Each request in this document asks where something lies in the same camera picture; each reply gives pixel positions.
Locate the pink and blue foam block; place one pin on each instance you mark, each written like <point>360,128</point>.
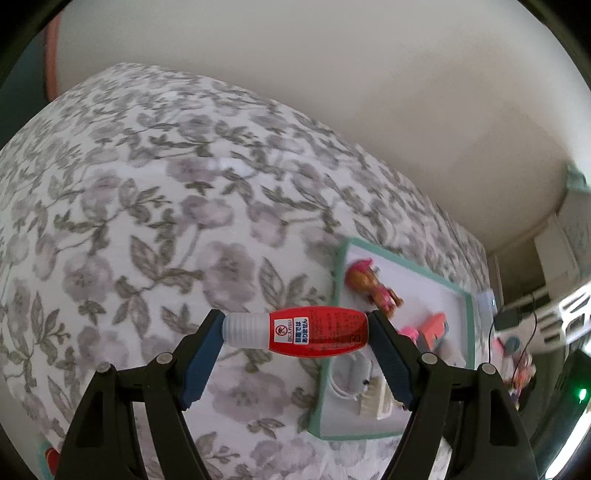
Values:
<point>434,328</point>

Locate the salmon pink board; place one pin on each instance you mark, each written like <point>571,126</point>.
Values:
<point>51,60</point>

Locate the black power brick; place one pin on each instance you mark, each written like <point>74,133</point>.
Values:
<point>507,319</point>

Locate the teal-rimmed white box tray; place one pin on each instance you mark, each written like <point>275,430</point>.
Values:
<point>434,295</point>

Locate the teal round object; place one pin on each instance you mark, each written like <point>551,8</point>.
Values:
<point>511,344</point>

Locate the floral blanket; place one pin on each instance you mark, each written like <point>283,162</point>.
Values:
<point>161,207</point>

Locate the pink pig toy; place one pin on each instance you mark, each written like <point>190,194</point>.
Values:
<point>409,333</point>

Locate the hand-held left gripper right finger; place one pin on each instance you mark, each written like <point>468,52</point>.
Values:
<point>390,364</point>

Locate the orange dog toy figure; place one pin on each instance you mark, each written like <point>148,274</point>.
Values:
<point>369,284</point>

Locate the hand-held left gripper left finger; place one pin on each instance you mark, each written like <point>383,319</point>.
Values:
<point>201,364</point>

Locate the red glue bottle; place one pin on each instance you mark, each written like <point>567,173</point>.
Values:
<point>318,330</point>

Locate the white router box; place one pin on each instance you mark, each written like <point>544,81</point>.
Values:
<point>487,304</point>

